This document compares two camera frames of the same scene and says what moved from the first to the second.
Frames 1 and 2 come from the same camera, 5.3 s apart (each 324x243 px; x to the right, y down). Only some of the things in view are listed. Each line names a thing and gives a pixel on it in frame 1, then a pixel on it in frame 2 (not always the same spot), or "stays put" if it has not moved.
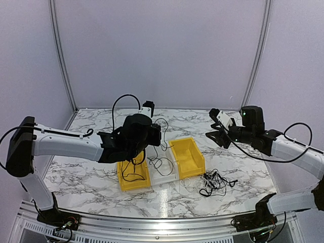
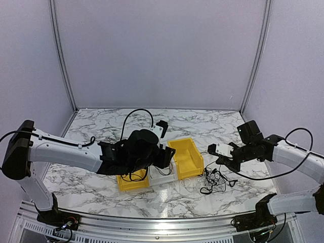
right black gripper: (221, 138) -> (236, 167)
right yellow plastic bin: (189, 158) stays put
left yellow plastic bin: (134, 174) stays put
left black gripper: (156, 140) -> (166, 157)
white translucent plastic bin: (162, 163) stays put
